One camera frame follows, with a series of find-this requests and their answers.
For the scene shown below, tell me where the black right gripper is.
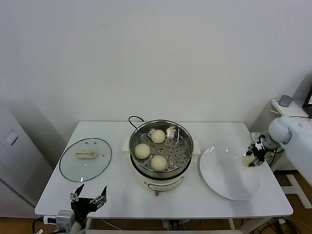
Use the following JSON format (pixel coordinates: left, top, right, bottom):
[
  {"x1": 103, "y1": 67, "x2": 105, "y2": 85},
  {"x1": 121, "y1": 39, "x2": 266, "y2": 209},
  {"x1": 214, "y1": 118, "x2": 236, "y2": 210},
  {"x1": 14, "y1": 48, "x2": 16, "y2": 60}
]
[{"x1": 244, "y1": 142, "x2": 266, "y2": 169}]

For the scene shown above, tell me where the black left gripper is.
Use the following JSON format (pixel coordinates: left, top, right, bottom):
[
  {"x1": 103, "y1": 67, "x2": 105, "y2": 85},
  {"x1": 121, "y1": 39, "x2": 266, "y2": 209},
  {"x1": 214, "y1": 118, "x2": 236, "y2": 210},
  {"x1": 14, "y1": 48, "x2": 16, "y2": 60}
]
[{"x1": 70, "y1": 184, "x2": 108, "y2": 219}]

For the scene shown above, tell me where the white steamed baozi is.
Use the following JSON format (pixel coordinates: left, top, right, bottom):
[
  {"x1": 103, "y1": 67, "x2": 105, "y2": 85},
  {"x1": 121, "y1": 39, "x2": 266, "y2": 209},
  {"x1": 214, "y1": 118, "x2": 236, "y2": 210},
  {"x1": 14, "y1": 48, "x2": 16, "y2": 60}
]
[
  {"x1": 135, "y1": 143, "x2": 151, "y2": 160},
  {"x1": 150, "y1": 155, "x2": 168, "y2": 171},
  {"x1": 151, "y1": 129, "x2": 166, "y2": 144},
  {"x1": 240, "y1": 155, "x2": 255, "y2": 168}
]

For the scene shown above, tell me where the glass lid with cream handle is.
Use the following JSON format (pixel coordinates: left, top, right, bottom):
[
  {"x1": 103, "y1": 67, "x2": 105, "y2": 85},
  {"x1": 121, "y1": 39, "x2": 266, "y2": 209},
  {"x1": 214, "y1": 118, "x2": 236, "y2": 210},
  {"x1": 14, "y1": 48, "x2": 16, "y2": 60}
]
[{"x1": 59, "y1": 138, "x2": 113, "y2": 183}]

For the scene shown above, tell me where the stainless steel steamer basket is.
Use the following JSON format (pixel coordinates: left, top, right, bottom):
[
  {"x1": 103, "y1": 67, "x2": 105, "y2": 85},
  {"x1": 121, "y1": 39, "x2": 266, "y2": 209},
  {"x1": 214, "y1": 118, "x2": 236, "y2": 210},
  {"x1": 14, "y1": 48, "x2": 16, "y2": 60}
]
[{"x1": 129, "y1": 119, "x2": 195, "y2": 180}]

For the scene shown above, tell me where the white round plate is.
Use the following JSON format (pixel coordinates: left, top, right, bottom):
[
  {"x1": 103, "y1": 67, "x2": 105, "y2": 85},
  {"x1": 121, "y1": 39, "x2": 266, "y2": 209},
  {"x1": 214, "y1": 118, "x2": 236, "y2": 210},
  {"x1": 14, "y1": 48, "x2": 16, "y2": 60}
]
[{"x1": 199, "y1": 145, "x2": 262, "y2": 201}]

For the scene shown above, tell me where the grey cylindrical speaker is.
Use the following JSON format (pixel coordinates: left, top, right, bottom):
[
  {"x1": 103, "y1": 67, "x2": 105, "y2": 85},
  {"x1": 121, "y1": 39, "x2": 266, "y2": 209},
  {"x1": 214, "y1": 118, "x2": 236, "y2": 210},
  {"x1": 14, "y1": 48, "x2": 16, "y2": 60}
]
[{"x1": 278, "y1": 95, "x2": 293, "y2": 107}]

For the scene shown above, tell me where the cream electric cooker base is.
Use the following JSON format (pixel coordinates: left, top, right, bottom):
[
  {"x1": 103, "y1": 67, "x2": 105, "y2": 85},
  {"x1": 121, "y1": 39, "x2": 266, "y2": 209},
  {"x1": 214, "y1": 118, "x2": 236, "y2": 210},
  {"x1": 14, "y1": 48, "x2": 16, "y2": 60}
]
[{"x1": 121, "y1": 137, "x2": 202, "y2": 197}]

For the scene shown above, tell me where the white metal cabinet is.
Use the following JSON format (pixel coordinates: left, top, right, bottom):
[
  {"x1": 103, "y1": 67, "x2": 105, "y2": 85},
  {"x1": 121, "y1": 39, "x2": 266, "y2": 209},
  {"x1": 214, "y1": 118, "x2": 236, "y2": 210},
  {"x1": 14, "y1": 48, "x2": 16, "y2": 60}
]
[{"x1": 0, "y1": 101, "x2": 55, "y2": 219}]

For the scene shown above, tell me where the black laptop screen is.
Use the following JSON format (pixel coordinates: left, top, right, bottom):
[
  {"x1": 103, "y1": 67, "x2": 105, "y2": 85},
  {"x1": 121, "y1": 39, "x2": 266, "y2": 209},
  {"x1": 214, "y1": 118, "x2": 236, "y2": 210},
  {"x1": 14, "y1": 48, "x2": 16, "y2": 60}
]
[{"x1": 302, "y1": 84, "x2": 312, "y2": 109}]

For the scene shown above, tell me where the white power strip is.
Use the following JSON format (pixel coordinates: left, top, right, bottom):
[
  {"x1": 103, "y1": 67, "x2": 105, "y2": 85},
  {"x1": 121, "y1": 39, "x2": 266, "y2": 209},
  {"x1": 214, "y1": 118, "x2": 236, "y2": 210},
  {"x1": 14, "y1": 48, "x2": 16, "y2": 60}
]
[{"x1": 162, "y1": 219, "x2": 190, "y2": 230}]

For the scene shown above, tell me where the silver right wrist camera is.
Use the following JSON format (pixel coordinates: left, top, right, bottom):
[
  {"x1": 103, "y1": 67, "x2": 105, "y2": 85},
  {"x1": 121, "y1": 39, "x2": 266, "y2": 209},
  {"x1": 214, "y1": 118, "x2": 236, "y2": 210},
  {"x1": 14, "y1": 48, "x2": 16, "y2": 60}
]
[{"x1": 250, "y1": 132, "x2": 267, "y2": 151}]

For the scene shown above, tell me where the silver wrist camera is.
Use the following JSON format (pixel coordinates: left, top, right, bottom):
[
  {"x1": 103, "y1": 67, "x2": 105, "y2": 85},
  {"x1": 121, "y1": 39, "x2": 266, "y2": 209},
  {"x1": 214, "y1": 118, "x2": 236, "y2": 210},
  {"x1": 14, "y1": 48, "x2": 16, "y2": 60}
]
[
  {"x1": 250, "y1": 132, "x2": 267, "y2": 151},
  {"x1": 43, "y1": 210, "x2": 75, "y2": 231}
]

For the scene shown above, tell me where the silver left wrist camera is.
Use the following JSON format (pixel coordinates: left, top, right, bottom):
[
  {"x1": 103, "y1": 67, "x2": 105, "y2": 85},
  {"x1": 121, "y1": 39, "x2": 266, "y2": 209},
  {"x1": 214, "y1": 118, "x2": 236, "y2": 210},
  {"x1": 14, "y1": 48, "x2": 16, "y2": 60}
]
[{"x1": 43, "y1": 210, "x2": 75, "y2": 231}]

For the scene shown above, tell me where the black left wrist camera cable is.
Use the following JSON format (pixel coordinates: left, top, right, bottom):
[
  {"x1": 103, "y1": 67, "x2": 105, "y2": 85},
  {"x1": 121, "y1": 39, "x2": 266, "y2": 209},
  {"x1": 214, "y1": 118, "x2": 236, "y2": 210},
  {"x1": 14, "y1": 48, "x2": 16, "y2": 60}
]
[{"x1": 33, "y1": 216, "x2": 46, "y2": 234}]

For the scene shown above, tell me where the black cable with adapter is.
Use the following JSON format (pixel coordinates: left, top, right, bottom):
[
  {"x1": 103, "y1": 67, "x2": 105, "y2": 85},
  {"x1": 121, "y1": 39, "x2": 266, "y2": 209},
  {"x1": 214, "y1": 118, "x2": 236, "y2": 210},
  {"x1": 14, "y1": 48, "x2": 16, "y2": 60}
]
[{"x1": 267, "y1": 115, "x2": 312, "y2": 169}]

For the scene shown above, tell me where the white table frame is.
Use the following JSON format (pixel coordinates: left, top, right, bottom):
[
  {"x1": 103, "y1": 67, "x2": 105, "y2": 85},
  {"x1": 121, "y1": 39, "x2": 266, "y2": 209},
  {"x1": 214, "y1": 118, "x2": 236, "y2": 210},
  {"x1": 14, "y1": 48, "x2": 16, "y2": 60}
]
[{"x1": 84, "y1": 216, "x2": 247, "y2": 234}]

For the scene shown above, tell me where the black cooker power cord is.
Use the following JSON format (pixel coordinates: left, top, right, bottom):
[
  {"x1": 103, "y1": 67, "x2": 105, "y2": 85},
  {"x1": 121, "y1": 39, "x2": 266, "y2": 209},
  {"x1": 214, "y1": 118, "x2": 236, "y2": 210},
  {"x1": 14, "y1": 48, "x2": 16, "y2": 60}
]
[{"x1": 128, "y1": 116, "x2": 144, "y2": 130}]

